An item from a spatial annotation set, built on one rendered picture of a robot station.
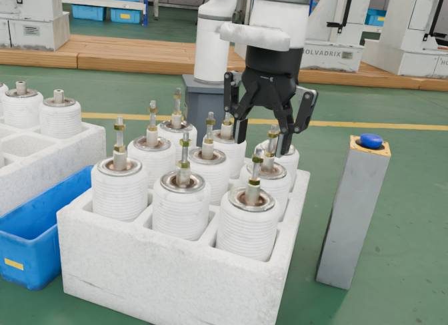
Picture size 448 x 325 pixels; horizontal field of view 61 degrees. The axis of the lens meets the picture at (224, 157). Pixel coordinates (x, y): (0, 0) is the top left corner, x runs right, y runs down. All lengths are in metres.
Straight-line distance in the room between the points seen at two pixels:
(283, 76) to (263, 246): 0.26
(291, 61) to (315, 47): 2.29
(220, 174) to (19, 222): 0.41
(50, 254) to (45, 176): 0.20
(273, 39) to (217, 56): 0.62
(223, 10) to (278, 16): 0.57
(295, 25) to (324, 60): 2.35
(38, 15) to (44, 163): 1.83
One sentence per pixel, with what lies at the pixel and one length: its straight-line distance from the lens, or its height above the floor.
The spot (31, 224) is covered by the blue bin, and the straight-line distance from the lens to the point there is 0.88.
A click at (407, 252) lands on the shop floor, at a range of 1.07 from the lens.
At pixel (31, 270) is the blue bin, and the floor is 0.05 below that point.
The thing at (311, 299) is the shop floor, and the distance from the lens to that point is 0.83.
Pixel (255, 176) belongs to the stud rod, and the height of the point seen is 0.30.
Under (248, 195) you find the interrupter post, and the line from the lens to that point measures 0.59.
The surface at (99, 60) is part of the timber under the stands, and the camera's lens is 2.51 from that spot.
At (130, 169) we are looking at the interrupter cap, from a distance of 0.67.
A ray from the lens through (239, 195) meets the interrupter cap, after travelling 0.61.
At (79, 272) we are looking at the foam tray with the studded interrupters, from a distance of 0.75.
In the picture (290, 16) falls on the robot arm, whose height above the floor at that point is 0.53.
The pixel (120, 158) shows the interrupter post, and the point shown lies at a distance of 0.66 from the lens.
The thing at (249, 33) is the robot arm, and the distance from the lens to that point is 0.46.
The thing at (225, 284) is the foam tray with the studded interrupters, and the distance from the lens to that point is 0.61.
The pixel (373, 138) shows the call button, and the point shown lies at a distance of 0.74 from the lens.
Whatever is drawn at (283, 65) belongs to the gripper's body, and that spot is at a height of 0.47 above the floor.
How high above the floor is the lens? 0.55
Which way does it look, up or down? 24 degrees down
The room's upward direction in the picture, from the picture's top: 7 degrees clockwise
